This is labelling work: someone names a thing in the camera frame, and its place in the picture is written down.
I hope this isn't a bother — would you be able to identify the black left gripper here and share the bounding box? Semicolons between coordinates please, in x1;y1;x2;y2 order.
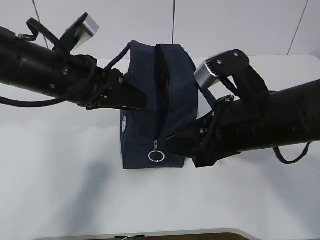
67;55;147;110

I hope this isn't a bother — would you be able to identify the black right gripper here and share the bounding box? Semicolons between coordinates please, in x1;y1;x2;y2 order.
166;74;275;168

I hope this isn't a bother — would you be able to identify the dark blue lunch bag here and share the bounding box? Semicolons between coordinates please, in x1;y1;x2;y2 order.
109;40;201;170

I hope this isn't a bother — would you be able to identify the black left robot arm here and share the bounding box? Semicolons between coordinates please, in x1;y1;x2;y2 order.
0;27;147;110

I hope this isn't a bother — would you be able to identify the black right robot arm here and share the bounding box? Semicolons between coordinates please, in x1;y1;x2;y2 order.
166;80;320;168

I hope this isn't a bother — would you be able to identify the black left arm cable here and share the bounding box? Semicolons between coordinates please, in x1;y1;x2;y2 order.
0;94;66;109

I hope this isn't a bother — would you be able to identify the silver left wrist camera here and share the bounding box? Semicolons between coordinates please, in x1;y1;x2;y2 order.
59;12;100;53

